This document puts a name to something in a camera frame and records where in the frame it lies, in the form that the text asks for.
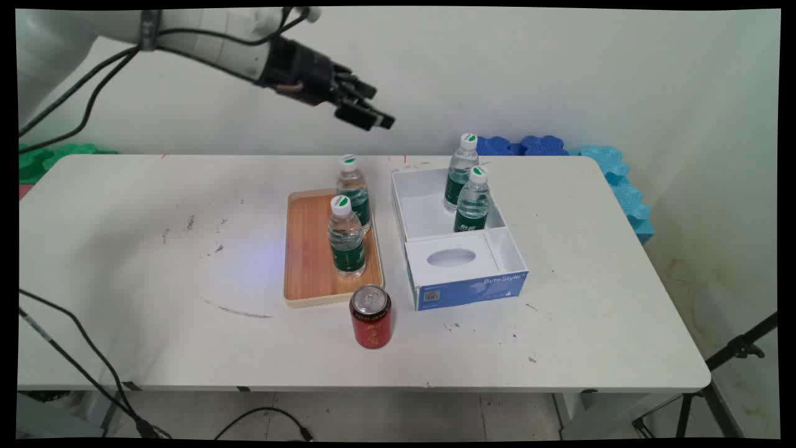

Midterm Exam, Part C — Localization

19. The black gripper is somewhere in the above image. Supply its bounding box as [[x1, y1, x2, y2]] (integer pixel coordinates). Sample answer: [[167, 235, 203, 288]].
[[256, 37, 396, 132]]

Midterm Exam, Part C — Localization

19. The clear water bottle green label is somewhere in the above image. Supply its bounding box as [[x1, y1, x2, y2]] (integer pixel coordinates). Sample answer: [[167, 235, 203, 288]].
[[454, 166, 493, 234], [328, 195, 367, 279], [336, 154, 373, 235], [444, 133, 479, 213]]

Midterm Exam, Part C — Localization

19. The wooden tray cream rim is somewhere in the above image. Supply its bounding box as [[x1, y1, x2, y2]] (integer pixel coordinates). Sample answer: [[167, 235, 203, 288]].
[[283, 189, 386, 309]]

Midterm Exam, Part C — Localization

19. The white blue cardboard box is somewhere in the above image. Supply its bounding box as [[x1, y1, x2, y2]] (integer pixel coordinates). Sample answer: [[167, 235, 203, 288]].
[[391, 167, 530, 312]]

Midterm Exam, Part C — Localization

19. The red drink can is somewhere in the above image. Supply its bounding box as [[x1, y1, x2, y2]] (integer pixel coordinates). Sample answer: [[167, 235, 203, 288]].
[[349, 284, 392, 350]]

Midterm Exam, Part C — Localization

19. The cyan foam mat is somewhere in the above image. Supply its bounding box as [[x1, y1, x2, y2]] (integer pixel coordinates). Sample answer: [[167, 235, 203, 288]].
[[569, 145, 655, 245]]

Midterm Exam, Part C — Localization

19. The green foam mat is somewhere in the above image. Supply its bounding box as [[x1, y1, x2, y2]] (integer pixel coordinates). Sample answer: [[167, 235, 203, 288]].
[[19, 143, 119, 185]]

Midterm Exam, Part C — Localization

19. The white table leg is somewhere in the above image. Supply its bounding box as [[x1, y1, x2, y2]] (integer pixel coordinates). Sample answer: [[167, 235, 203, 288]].
[[552, 392, 683, 440]]

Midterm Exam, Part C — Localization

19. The black tripod stand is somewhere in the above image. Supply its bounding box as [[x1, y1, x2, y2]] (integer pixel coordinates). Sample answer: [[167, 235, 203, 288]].
[[633, 311, 779, 439]]

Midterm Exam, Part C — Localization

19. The grey cable strap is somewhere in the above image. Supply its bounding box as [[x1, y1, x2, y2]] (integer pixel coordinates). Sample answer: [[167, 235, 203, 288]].
[[139, 9, 162, 52]]

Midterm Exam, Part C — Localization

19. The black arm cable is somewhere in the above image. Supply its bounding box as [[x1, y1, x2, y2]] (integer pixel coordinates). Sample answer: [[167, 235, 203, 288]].
[[19, 51, 141, 156], [19, 7, 312, 139]]

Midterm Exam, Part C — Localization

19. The black floor cable with plug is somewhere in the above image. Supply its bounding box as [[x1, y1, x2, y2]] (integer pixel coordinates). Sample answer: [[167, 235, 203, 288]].
[[214, 407, 314, 442]]

